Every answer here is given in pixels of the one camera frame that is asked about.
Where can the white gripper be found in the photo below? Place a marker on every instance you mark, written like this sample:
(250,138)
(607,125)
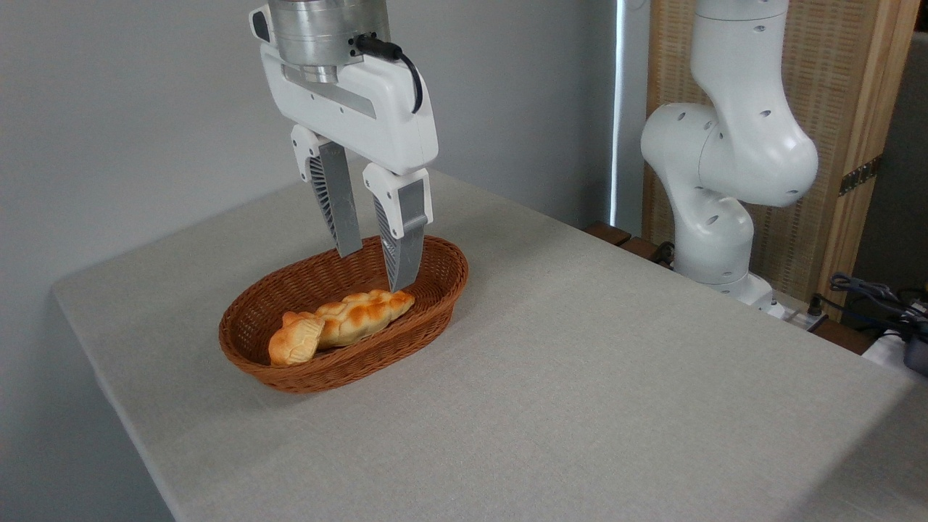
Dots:
(377,116)

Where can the round orange bread bun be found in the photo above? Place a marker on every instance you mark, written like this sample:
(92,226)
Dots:
(293,341)

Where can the long braided bread loaf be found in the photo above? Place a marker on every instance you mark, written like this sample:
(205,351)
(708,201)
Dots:
(362,319)

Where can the brown wicker oval basket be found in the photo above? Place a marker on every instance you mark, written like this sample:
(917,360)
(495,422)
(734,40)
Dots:
(319,377)

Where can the woven wooden folding screen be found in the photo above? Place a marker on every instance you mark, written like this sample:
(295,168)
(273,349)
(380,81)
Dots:
(834,87)

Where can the metal screen hinge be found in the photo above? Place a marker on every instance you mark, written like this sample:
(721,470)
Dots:
(860,176)

